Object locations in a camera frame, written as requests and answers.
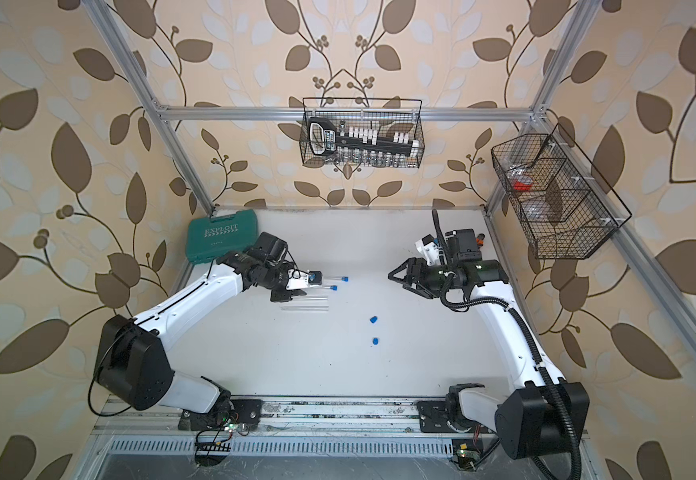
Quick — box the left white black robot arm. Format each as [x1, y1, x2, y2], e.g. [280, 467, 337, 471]
[91, 232, 321, 414]

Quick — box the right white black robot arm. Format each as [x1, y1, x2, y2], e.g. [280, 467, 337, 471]
[388, 212, 590, 479]

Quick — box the green plastic tool case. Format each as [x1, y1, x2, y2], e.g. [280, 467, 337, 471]
[185, 210, 259, 265]

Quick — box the red item in basket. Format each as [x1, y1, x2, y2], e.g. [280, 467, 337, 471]
[506, 167, 534, 193]

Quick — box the black socket holder set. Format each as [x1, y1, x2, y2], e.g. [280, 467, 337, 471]
[299, 115, 425, 162]

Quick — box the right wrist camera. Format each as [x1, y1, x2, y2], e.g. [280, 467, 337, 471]
[415, 235, 441, 266]

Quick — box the black wire basket right wall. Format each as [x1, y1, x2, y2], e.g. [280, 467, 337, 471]
[491, 124, 632, 260]

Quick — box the black wire basket wall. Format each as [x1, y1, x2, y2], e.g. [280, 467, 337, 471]
[491, 124, 632, 260]
[299, 95, 425, 169]

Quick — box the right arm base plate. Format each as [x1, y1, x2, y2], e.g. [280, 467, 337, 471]
[415, 400, 460, 434]

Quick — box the black wire basket back wall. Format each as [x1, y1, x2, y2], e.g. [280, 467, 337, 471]
[299, 95, 425, 169]

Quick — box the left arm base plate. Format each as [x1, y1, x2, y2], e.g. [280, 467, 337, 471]
[178, 399, 263, 432]

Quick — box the aluminium front rail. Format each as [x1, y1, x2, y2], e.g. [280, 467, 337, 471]
[90, 394, 589, 438]

